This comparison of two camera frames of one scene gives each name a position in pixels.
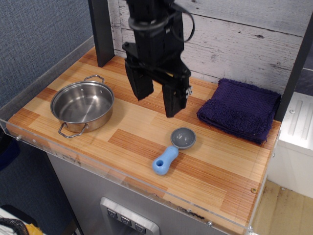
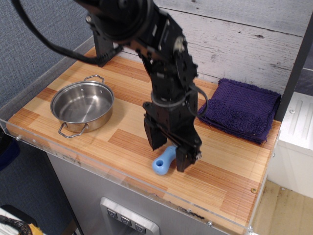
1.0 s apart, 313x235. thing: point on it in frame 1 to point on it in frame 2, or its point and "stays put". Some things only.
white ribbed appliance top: [297, 129] stays put
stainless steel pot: [82, 105] stays put
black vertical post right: [293, 85] stays put
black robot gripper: [159, 53] to [175, 111]
